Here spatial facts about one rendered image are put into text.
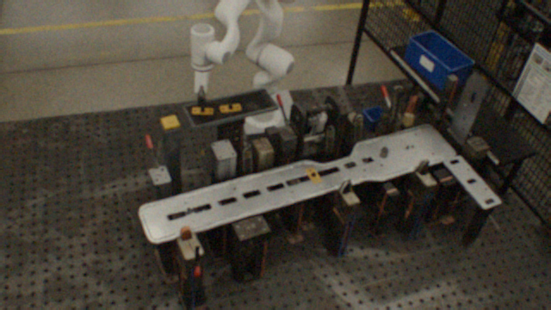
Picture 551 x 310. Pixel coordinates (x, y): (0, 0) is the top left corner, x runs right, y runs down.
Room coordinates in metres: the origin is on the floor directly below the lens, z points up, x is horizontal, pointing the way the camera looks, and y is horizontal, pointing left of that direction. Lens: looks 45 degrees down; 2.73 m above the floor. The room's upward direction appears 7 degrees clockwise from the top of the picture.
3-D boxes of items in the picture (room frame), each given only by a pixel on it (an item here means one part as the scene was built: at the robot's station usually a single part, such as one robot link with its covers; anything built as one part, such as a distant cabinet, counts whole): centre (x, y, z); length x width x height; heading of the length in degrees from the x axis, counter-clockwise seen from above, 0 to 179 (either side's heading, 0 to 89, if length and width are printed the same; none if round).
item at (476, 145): (1.89, -0.87, 0.88); 0.08 x 0.08 x 0.36; 30
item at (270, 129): (1.78, 0.03, 0.90); 0.05 x 0.05 x 0.40; 30
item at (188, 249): (1.18, 0.26, 0.88); 0.15 x 0.11 x 0.36; 30
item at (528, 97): (2.06, -1.09, 1.30); 0.23 x 0.02 x 0.31; 30
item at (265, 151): (1.69, 0.06, 0.89); 0.13 x 0.11 x 0.38; 30
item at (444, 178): (1.74, -0.72, 0.84); 0.11 x 0.10 x 0.28; 30
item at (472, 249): (1.62, -0.89, 0.84); 0.11 x 0.06 x 0.29; 30
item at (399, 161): (1.62, -0.15, 1.00); 1.38 x 0.22 x 0.02; 120
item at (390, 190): (1.62, -0.48, 0.84); 0.11 x 0.08 x 0.29; 30
